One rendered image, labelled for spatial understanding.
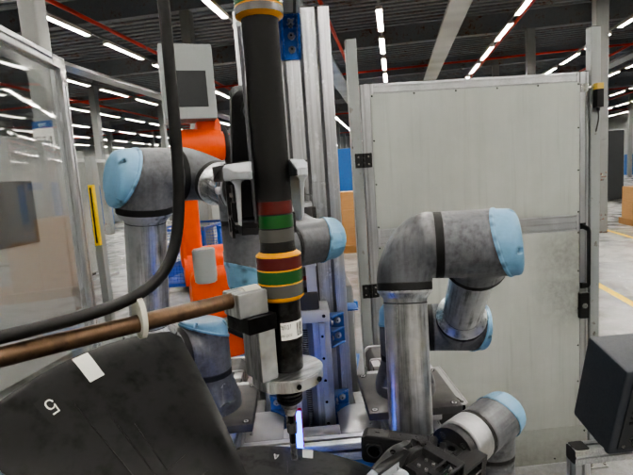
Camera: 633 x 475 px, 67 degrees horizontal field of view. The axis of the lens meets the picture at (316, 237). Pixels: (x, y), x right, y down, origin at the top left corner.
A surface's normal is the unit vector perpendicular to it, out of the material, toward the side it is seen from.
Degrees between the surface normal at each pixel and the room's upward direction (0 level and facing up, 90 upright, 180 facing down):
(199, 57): 90
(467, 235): 67
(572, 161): 90
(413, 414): 78
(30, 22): 90
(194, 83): 90
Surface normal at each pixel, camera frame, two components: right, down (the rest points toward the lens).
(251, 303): 0.63, 0.06
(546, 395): 0.07, 0.12
